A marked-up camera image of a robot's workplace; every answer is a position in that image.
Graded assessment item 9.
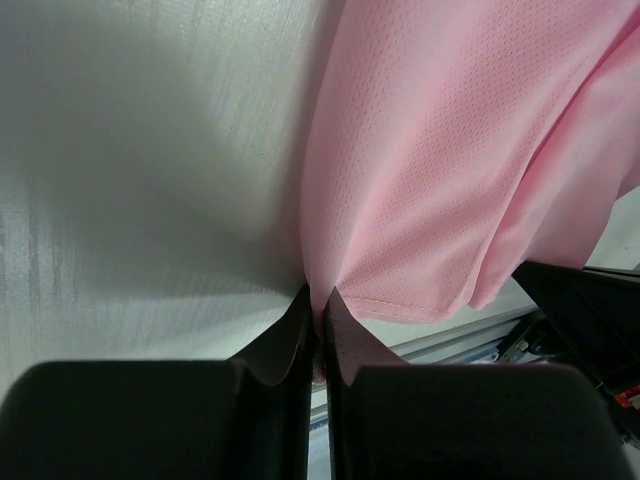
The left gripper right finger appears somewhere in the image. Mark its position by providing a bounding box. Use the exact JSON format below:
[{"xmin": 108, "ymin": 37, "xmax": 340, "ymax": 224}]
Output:
[{"xmin": 324, "ymin": 292, "xmax": 633, "ymax": 479}]

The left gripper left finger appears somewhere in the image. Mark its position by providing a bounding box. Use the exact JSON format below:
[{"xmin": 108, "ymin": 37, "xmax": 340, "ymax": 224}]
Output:
[{"xmin": 1, "ymin": 289, "xmax": 315, "ymax": 479}]

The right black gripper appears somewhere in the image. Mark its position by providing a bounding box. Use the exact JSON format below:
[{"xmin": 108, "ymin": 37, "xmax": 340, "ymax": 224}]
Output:
[{"xmin": 513, "ymin": 262, "xmax": 639, "ymax": 394}]

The pink t shirt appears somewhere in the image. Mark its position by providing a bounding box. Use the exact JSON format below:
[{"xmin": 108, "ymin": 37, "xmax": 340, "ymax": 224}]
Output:
[{"xmin": 298, "ymin": 0, "xmax": 640, "ymax": 384}]

